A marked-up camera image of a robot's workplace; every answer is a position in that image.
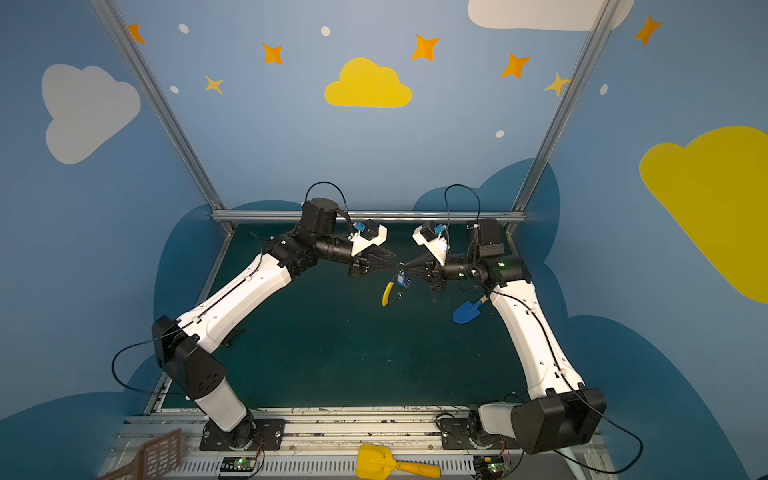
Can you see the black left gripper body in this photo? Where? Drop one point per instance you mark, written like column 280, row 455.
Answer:
column 360, row 260

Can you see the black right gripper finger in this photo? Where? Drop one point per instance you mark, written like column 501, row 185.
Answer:
column 416, row 263
column 418, row 271

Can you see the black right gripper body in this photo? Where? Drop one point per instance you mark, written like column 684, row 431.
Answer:
column 435, row 268

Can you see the blue tag silver key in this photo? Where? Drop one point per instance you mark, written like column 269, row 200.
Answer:
column 401, row 280

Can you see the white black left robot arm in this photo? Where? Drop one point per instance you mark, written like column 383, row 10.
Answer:
column 184, row 346

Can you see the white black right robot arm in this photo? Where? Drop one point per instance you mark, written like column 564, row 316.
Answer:
column 561, row 411

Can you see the yellow plastic scoop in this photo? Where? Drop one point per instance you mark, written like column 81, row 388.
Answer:
column 377, row 463

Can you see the right green circuit board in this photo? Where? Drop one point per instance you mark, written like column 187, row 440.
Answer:
column 489, row 468

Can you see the green circuit board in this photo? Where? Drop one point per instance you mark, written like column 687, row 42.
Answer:
column 489, row 468
column 237, row 467

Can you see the left green circuit board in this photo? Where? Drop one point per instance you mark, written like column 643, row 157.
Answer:
column 237, row 467

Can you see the brown slotted spatula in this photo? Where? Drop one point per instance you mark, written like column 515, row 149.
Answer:
column 154, row 458

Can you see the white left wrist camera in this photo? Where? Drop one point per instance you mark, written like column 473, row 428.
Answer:
column 366, row 234

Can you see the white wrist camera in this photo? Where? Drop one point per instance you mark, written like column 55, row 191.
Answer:
column 366, row 234
column 434, row 236

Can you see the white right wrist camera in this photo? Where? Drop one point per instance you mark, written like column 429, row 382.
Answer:
column 434, row 236

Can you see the aluminium left frame post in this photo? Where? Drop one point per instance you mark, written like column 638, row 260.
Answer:
column 114, row 23

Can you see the aluminium frame post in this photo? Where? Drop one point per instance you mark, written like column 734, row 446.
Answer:
column 114, row 23
column 583, row 68

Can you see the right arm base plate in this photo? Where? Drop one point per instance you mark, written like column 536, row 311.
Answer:
column 466, row 433

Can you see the aluminium back frame rail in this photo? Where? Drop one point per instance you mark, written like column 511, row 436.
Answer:
column 257, row 216

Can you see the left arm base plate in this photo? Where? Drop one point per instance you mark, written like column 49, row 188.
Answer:
column 249, row 435

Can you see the grey slotted cable duct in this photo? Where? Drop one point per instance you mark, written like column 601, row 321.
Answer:
column 321, row 466

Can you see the aluminium right frame post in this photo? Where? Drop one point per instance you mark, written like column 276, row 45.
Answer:
column 583, row 68

